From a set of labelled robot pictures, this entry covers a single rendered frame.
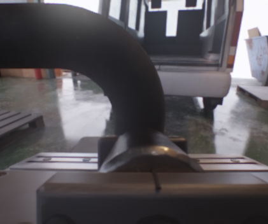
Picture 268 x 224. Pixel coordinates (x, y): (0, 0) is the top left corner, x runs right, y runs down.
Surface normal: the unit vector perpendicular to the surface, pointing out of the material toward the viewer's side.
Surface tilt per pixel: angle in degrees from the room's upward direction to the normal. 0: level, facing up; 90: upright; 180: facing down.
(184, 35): 93
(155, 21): 93
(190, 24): 93
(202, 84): 88
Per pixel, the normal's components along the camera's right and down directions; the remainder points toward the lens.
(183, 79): -0.22, 0.28
